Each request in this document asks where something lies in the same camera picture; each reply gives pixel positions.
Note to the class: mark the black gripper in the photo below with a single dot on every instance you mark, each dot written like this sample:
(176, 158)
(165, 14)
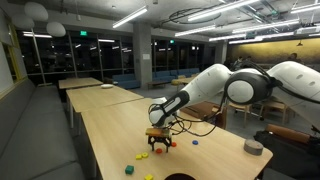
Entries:
(160, 140)

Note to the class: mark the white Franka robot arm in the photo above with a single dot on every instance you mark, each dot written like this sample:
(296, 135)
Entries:
(206, 83)

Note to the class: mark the black bowl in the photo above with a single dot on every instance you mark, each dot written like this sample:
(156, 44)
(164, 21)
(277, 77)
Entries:
(180, 176)

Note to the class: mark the yellow cube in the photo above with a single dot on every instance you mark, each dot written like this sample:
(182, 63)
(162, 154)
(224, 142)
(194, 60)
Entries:
(138, 156)
(148, 177)

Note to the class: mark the green cube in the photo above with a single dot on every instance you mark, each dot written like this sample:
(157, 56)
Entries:
(129, 169)

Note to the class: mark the light wood dining table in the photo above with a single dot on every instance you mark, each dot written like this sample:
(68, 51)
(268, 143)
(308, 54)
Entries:
(183, 80)

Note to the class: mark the blue sofa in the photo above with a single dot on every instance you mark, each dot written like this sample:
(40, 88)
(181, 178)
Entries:
(126, 81)
(166, 75)

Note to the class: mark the white plate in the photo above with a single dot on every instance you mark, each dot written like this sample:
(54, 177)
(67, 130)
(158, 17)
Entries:
(106, 86)

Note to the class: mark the wooden chair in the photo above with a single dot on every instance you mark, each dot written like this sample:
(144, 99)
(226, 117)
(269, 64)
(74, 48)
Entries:
(240, 106)
(276, 105)

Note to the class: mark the white paper sign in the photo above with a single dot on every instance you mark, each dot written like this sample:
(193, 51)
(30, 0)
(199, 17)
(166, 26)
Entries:
(146, 56)

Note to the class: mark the grey cylinder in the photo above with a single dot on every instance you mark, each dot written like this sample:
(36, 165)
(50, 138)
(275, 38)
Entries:
(253, 147)

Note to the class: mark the concrete column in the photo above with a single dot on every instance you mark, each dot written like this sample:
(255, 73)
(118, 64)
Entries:
(142, 43)

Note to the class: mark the green exit sign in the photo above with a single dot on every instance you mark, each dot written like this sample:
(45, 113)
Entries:
(172, 41)
(83, 33)

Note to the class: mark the person in blue top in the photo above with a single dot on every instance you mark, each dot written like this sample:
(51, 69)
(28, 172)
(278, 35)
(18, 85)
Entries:
(238, 62)

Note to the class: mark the white linear ceiling light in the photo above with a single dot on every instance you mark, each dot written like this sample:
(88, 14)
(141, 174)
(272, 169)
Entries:
(266, 26)
(195, 30)
(130, 16)
(223, 9)

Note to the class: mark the grey upholstered bench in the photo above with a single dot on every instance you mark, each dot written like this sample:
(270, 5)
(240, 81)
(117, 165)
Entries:
(33, 133)

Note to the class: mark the brown padded roll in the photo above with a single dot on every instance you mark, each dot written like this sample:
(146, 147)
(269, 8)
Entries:
(288, 133)

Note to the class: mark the white oval pendant lamp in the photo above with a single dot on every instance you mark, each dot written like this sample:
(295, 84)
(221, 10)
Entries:
(23, 22)
(56, 29)
(36, 10)

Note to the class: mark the person in black clothes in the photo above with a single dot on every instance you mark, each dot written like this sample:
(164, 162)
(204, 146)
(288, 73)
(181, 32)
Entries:
(293, 57)

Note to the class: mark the small black pendant lamp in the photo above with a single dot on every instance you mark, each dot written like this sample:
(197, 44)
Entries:
(300, 43)

